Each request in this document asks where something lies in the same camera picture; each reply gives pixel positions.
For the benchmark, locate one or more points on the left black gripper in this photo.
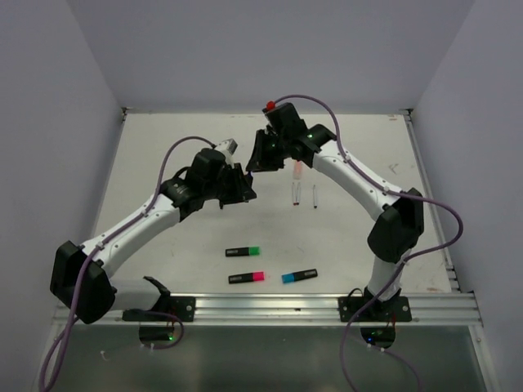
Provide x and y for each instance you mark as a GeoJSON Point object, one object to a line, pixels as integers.
{"type": "Point", "coordinates": [239, 183]}

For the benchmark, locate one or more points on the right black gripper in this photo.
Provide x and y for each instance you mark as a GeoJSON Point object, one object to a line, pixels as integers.
{"type": "Point", "coordinates": [260, 159]}

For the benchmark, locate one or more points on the orange pink highlighter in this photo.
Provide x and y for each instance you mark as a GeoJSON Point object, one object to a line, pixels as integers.
{"type": "Point", "coordinates": [297, 170]}

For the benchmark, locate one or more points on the red pen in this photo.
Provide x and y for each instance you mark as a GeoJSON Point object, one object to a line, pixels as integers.
{"type": "Point", "coordinates": [294, 194]}

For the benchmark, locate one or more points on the green black highlighter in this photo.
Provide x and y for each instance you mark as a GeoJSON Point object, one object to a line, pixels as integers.
{"type": "Point", "coordinates": [242, 251]}

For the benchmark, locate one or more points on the pink black highlighter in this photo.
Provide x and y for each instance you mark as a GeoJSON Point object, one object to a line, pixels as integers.
{"type": "Point", "coordinates": [247, 277]}

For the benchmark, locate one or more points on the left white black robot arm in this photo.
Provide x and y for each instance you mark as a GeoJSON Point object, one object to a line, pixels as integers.
{"type": "Point", "coordinates": [82, 276]}

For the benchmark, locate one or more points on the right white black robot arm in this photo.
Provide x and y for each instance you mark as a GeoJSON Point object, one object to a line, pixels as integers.
{"type": "Point", "coordinates": [397, 215]}

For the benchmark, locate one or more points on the blue black highlighter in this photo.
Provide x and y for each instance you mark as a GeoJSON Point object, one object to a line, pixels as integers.
{"type": "Point", "coordinates": [299, 276]}

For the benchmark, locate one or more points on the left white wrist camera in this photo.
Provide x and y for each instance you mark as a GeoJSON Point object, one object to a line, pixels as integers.
{"type": "Point", "coordinates": [227, 148]}

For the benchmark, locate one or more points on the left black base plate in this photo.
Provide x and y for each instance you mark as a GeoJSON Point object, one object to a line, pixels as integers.
{"type": "Point", "coordinates": [182, 307]}

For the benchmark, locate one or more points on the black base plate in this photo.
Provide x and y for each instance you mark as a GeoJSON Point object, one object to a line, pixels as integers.
{"type": "Point", "coordinates": [182, 307]}
{"type": "Point", "coordinates": [396, 309]}

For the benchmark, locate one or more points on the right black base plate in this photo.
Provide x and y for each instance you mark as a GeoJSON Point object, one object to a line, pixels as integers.
{"type": "Point", "coordinates": [396, 309]}

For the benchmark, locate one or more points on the right aluminium side rail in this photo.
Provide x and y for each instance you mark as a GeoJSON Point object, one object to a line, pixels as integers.
{"type": "Point", "coordinates": [434, 209]}

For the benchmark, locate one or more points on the aluminium front rail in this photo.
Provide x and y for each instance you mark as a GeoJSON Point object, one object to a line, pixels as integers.
{"type": "Point", "coordinates": [447, 309]}

